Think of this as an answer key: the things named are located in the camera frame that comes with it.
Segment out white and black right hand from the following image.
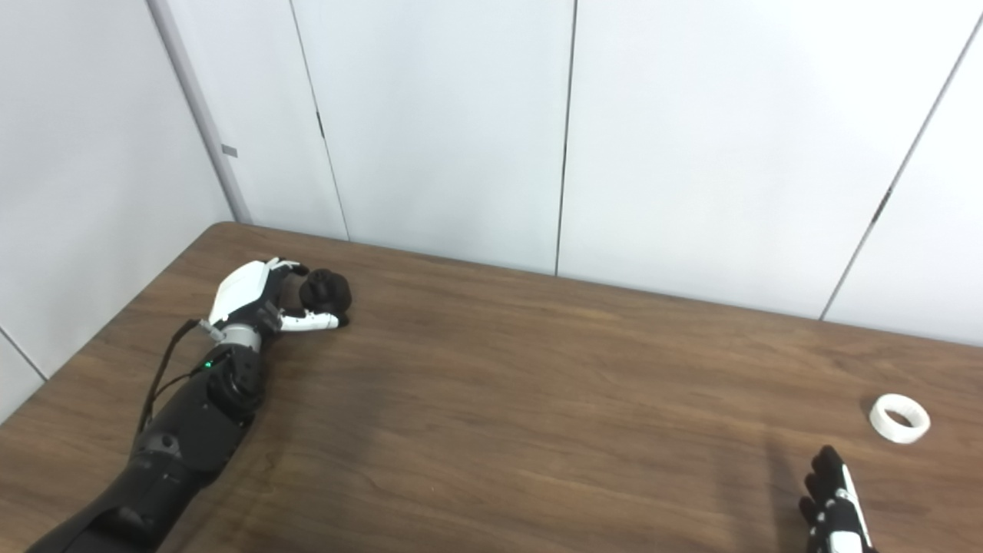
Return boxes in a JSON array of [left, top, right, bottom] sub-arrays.
[[799, 445, 878, 553]]

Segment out round black part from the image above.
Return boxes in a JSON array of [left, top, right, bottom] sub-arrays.
[[298, 269, 352, 327]]

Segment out grey wall post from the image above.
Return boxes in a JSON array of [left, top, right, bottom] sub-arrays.
[[146, 0, 253, 225]]

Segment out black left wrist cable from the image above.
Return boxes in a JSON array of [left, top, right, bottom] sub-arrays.
[[137, 318, 225, 439]]

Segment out white ring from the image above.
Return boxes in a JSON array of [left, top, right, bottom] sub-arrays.
[[869, 393, 932, 445]]

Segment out white and black left hand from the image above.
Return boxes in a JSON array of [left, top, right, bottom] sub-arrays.
[[207, 257, 350, 334]]

